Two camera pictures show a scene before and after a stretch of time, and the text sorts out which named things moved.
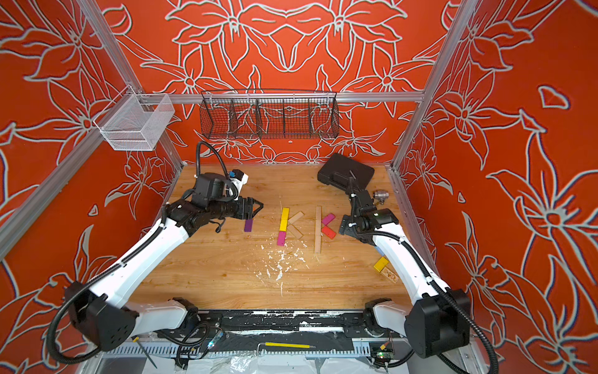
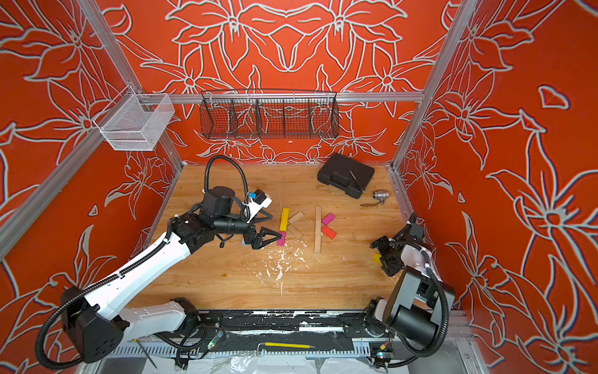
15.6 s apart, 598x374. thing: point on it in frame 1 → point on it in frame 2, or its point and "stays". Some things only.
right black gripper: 350,226 → 388,246
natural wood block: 318,231 stays
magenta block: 281,238 stays
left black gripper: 250,213 → 258,241
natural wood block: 299,215 stays
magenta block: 328,219 stays
